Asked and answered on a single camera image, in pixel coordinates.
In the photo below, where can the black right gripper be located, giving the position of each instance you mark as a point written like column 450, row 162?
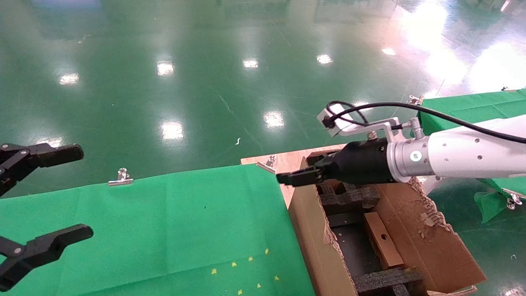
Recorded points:
column 361, row 162

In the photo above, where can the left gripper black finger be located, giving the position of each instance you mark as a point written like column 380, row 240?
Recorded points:
column 53, row 155
column 49, row 246

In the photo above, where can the brown cardboard box with hole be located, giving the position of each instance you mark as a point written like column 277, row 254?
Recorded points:
column 384, row 240

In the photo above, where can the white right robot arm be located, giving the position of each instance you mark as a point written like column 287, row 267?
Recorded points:
column 460, row 154

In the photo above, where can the large open cardboard carton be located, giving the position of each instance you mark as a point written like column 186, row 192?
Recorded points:
column 431, row 246

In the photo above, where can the light plywood board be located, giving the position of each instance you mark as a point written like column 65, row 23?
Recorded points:
column 296, row 156

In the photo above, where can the silver binder clip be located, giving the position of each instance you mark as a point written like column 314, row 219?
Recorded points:
column 513, row 199
column 415, row 100
column 267, row 164
column 121, row 179

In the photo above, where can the black foam block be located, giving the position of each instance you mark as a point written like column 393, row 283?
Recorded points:
column 349, row 199
column 382, row 279

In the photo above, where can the green table cloth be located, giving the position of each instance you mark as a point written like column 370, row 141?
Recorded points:
column 144, row 230
column 472, row 107

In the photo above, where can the white table leg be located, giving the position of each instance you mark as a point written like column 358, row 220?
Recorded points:
column 431, row 185

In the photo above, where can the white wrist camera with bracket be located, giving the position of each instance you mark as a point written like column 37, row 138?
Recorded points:
column 343, row 123

